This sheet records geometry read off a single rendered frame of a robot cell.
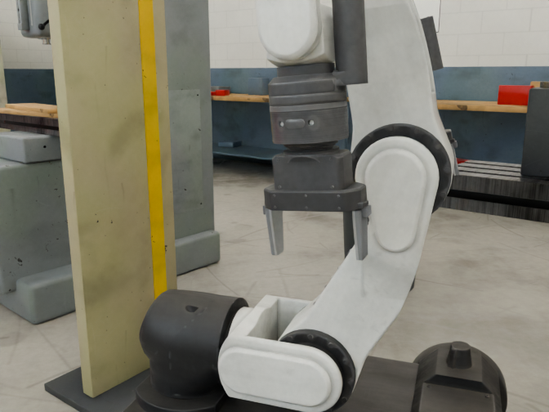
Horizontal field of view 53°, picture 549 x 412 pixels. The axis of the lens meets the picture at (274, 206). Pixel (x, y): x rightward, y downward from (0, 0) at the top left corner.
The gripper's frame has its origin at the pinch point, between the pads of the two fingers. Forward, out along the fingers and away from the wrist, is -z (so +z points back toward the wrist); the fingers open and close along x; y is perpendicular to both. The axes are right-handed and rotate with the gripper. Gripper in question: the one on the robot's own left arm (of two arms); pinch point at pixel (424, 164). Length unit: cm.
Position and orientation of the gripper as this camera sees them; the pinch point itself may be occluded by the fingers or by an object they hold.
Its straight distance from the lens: 109.7
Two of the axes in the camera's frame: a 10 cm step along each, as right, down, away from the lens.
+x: 9.1, -1.8, -3.7
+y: 3.1, -2.6, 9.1
